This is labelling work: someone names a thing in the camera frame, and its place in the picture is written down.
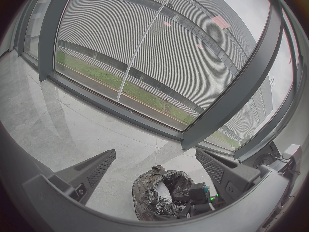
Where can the white trash bin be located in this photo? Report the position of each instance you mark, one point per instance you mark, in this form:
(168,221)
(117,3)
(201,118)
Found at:
(164,191)

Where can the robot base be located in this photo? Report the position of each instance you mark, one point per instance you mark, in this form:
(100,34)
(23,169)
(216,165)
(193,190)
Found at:
(196,191)

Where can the window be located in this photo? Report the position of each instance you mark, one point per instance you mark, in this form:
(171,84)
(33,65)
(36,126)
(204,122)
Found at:
(253,81)

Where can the black plastic bag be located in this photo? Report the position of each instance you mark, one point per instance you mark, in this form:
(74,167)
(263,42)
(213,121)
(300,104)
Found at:
(146,186)

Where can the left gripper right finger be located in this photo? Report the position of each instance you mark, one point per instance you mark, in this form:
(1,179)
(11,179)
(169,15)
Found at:
(224,175)

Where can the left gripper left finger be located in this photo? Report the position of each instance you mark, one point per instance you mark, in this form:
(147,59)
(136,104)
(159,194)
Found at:
(96,168)

